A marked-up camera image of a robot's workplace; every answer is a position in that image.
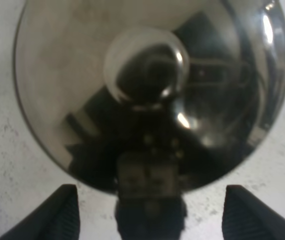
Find stainless steel teapot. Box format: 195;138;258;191
14;0;285;240

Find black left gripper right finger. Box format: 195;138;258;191
221;185;285;240

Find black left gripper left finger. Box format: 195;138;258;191
0;184;80;240

